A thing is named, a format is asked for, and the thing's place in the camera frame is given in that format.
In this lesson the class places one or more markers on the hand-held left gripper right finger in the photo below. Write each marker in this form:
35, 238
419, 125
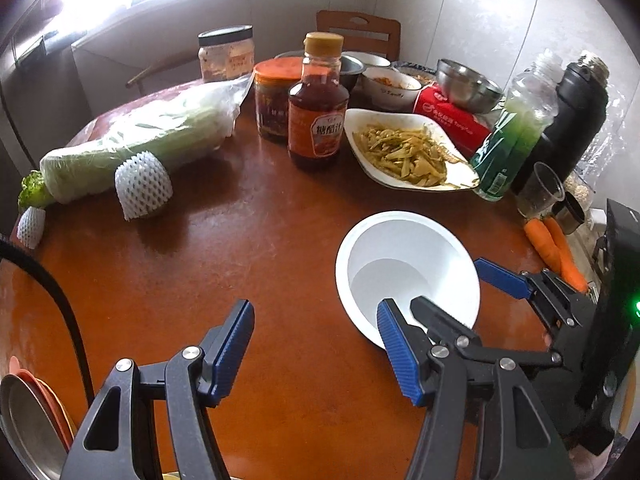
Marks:
400, 355

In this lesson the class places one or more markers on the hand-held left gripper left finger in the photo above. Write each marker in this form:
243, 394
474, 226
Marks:
227, 355

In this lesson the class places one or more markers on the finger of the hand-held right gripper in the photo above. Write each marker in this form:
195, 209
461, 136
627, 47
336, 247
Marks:
440, 317
502, 277

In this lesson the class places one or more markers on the orange plastic plate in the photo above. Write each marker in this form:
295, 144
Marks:
20, 364

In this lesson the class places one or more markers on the round steel pan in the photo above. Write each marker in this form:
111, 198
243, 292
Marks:
30, 425

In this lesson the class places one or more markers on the orange carrot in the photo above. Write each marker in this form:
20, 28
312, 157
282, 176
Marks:
542, 245
565, 255

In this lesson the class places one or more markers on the small steel cup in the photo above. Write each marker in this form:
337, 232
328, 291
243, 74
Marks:
570, 215

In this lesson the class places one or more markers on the clear plastic cup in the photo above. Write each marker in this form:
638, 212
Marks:
540, 190

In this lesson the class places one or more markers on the green drink bottle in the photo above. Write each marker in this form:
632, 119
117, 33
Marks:
510, 145

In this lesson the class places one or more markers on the white plate of vegetables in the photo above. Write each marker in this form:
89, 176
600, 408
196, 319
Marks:
405, 155

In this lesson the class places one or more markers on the clear plastic bag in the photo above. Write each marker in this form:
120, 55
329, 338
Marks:
620, 150

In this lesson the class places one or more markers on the red tissue pack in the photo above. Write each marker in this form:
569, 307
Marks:
450, 115

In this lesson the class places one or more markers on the black thermos flask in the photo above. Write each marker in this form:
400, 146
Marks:
575, 115

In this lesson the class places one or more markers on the fruit in white foam net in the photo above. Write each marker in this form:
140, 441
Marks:
30, 227
142, 185

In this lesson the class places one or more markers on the steel bowl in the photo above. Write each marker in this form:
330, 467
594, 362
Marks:
467, 87

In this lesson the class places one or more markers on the white printed bowl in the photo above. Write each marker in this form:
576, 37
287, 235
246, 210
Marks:
392, 92

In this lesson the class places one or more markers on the blue patterned bowl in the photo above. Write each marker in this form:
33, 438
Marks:
420, 74

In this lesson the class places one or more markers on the bagged napa cabbage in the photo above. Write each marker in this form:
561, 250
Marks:
125, 150

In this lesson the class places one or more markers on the brown vinegar bottle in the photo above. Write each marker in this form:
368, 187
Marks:
317, 120

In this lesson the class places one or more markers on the dark steel pot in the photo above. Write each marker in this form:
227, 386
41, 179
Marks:
352, 75

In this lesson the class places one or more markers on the leafy green vegetable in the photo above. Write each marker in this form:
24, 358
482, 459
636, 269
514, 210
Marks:
32, 190

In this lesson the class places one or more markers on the sauce jar with red lid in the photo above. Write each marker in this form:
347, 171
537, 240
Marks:
272, 100

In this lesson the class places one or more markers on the wooden chair with curved back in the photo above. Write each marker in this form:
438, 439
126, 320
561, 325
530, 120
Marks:
160, 72

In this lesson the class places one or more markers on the wooden chair with cutout back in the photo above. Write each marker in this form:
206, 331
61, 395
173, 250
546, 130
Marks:
340, 35

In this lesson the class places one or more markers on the clear jar with black lid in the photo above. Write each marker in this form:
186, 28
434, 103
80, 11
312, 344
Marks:
225, 55

